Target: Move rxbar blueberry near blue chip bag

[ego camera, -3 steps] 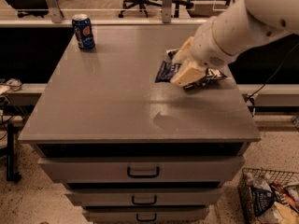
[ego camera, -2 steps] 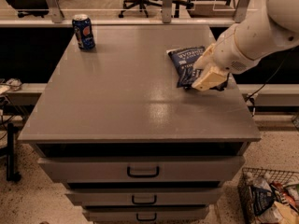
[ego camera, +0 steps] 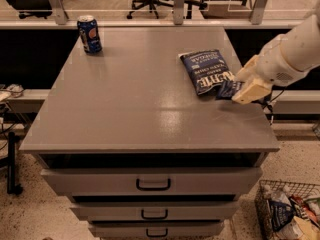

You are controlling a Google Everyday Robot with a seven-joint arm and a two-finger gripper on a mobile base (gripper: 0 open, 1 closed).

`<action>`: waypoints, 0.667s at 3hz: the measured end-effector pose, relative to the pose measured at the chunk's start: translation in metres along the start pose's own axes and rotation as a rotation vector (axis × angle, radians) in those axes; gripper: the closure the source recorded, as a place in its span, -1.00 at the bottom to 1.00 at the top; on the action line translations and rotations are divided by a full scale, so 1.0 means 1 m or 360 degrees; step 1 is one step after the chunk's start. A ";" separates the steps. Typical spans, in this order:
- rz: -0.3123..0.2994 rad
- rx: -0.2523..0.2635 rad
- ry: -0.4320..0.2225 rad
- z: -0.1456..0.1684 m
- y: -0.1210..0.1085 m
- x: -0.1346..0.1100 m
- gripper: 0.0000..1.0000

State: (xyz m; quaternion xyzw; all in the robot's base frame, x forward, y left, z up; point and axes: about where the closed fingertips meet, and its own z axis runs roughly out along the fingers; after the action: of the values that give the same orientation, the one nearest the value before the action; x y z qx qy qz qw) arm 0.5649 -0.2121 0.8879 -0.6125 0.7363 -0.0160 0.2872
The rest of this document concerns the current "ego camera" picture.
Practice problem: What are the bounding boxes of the blue kettle chip bag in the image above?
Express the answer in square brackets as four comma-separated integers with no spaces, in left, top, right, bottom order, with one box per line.
[179,49,236,96]

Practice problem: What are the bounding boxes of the black office chair centre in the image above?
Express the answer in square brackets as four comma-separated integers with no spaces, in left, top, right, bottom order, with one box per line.
[127,0,207,25]

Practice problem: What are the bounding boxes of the blue rxbar blueberry bar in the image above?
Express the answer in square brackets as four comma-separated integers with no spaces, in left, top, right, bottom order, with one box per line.
[216,81,243,100]

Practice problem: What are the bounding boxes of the bottom grey drawer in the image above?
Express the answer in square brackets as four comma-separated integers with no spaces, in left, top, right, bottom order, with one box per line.
[89,221,224,238]

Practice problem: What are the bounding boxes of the middle grey drawer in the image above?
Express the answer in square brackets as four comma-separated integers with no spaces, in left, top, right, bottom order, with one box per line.
[71,201,239,222]

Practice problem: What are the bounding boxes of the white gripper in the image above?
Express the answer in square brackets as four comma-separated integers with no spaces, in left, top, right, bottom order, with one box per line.
[232,35,309,104]

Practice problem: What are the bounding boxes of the wire basket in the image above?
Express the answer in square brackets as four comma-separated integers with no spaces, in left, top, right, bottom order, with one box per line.
[255,180,320,240]

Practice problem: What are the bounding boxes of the snack bags in basket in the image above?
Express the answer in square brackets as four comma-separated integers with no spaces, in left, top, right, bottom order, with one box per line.
[263,185,320,240]

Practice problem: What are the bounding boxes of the grey drawer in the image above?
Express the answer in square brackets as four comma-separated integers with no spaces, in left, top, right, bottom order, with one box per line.
[89,221,224,238]
[41,167,262,196]
[71,201,239,222]

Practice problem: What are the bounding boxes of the black stand leg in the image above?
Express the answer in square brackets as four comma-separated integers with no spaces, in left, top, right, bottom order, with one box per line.
[7,132,23,195]

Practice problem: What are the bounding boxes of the grey drawer cabinet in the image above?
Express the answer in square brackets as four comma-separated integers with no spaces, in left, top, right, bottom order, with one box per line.
[19,26,280,240]

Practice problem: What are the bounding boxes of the black cable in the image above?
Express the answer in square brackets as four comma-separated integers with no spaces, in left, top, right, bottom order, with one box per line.
[261,89,286,125]

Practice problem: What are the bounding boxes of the top grey drawer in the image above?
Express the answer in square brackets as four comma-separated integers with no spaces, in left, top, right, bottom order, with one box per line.
[41,167,262,196]

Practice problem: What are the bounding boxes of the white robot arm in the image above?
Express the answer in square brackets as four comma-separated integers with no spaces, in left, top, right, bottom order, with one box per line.
[232,3,320,104]

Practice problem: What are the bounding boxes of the blue pepsi can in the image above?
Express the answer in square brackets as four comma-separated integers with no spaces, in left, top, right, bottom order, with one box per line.
[77,15,102,54]

